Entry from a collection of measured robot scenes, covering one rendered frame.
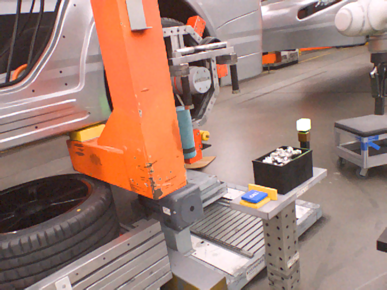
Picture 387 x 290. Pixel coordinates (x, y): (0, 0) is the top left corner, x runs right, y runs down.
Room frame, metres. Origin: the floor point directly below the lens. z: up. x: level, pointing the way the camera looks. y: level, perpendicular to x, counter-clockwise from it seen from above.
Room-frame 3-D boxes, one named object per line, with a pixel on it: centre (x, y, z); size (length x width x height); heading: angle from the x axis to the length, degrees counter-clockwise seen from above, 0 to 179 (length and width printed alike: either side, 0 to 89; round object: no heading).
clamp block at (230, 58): (1.80, -0.28, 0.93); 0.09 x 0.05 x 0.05; 40
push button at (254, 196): (1.13, -0.21, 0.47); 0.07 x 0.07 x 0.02; 40
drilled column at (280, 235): (1.22, -0.32, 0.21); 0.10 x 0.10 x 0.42; 40
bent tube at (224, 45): (1.82, -0.17, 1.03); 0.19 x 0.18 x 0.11; 40
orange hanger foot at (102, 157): (1.49, 0.34, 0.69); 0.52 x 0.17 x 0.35; 40
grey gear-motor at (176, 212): (1.57, 0.15, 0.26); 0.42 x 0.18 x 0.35; 40
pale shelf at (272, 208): (1.24, -0.34, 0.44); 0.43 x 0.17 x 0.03; 130
